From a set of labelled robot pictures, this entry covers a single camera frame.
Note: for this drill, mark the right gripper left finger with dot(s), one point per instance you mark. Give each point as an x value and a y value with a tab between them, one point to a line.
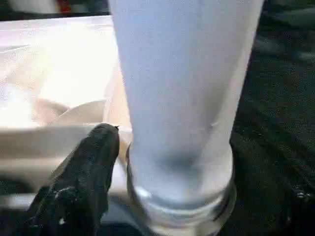
83	182

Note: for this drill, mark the white plastic table top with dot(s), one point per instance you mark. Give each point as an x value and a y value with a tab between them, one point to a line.
61	61

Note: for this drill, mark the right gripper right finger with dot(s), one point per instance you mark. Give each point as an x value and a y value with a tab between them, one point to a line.
265	196

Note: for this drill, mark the white plastic table leg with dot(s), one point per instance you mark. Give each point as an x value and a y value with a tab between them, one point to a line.
184	86

